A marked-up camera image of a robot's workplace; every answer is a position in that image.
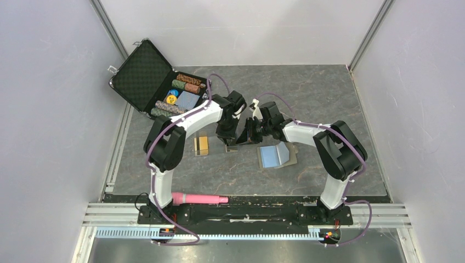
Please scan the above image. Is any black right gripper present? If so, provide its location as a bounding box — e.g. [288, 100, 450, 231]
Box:
[236, 117, 272, 146]

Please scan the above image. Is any gold credit card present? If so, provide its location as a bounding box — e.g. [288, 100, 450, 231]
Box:
[194, 136, 209, 156]

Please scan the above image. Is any beige card holder wallet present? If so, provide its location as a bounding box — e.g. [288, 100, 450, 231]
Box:
[257, 142, 298, 169]

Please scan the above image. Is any pink cylindrical marker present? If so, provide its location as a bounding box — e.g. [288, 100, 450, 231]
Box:
[172, 192, 229, 205]

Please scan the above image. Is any clear acrylic card tray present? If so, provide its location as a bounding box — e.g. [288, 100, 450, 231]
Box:
[192, 131, 226, 156]

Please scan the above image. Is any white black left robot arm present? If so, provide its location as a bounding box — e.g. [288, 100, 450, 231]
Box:
[144, 91, 246, 223]

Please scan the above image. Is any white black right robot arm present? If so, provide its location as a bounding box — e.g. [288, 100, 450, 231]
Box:
[236, 100, 367, 224]

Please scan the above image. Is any black poker chip case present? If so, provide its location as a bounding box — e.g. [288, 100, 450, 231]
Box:
[109, 38, 211, 119]

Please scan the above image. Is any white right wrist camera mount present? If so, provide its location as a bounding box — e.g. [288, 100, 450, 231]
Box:
[249, 99, 263, 121]

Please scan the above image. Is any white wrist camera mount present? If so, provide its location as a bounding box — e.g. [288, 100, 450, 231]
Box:
[249, 99, 263, 121]
[232, 104, 247, 119]

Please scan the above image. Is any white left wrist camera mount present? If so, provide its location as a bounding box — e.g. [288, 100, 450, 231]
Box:
[232, 104, 247, 119]

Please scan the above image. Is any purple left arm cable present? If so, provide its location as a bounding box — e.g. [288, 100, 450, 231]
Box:
[146, 73, 231, 247]

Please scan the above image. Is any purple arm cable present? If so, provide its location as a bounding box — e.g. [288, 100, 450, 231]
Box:
[254, 92, 373, 247]
[146, 73, 231, 247]

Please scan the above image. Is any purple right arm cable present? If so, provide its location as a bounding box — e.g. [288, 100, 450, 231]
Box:
[254, 92, 373, 247]

